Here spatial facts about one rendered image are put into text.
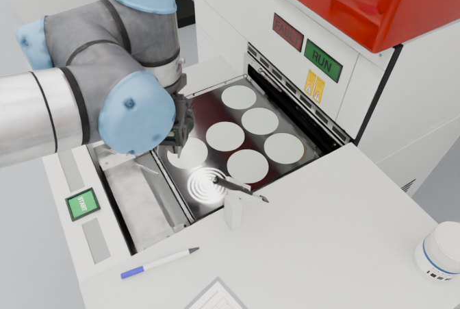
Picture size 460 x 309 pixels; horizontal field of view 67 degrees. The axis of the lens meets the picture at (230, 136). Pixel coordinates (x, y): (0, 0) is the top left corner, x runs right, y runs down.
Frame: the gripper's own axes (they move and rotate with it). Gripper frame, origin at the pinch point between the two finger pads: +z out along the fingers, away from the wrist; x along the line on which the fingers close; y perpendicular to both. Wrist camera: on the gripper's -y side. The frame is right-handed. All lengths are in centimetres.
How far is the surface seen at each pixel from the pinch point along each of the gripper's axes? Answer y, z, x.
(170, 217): 5.1, 21.0, -2.5
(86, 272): 23.5, 7.1, -12.5
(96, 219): 13.4, 7.5, -14.0
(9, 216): -32, 103, -100
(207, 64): -54, 21, 0
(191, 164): -5.2, 13.1, 1.7
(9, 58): -157, 103, -159
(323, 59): -20.7, -7.5, 30.8
